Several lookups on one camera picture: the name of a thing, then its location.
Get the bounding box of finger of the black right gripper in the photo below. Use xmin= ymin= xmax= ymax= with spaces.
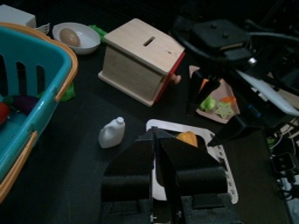
xmin=185 ymin=69 xmax=221 ymax=116
xmin=207 ymin=113 xmax=255 ymax=147

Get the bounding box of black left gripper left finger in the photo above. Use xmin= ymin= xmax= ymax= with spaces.
xmin=97 ymin=126 xmax=154 ymax=224

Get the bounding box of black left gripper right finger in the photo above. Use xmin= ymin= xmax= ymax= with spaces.
xmin=153 ymin=127 xmax=244 ymax=224

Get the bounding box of green toy lettuce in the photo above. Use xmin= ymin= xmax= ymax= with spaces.
xmin=198 ymin=95 xmax=217 ymax=112

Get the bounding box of white plate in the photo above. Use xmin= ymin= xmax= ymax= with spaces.
xmin=188 ymin=65 xmax=240 ymax=125

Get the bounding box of pale green star fruit slice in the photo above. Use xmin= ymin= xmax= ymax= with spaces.
xmin=213 ymin=101 xmax=236 ymax=120

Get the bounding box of orange toy slice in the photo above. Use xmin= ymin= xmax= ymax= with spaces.
xmin=219 ymin=95 xmax=239 ymax=106

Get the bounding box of white kitchen scale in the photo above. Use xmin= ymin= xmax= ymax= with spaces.
xmin=144 ymin=118 xmax=239 ymax=205

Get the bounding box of orange toy bell pepper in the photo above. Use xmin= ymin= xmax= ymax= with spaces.
xmin=174 ymin=130 xmax=198 ymax=148

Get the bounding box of white toy bottle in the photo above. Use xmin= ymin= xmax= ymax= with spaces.
xmin=97 ymin=116 xmax=126 ymax=149

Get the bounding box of black device box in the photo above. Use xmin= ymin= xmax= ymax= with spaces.
xmin=272 ymin=152 xmax=296 ymax=173

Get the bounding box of wooden box with red drawer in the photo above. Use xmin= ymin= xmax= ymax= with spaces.
xmin=97 ymin=17 xmax=185 ymax=108

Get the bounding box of green toy vegetable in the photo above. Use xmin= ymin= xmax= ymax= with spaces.
xmin=88 ymin=24 xmax=108 ymax=44

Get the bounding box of white bowl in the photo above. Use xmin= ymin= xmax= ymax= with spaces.
xmin=50 ymin=22 xmax=101 ymax=56

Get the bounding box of purple toy eggplant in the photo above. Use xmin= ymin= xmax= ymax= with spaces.
xmin=6 ymin=94 xmax=40 ymax=115

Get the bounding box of brown toy egg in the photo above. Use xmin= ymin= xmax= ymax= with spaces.
xmin=58 ymin=28 xmax=81 ymax=47

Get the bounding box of red toy tomato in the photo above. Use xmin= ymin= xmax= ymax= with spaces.
xmin=0 ymin=101 xmax=10 ymax=125

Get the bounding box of white plastic fork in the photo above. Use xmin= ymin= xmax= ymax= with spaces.
xmin=33 ymin=22 xmax=52 ymax=35

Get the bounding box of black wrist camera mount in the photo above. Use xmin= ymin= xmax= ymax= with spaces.
xmin=172 ymin=17 xmax=255 ymax=67

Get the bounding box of teal basket with orange handles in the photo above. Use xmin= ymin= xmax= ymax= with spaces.
xmin=0 ymin=21 xmax=80 ymax=204

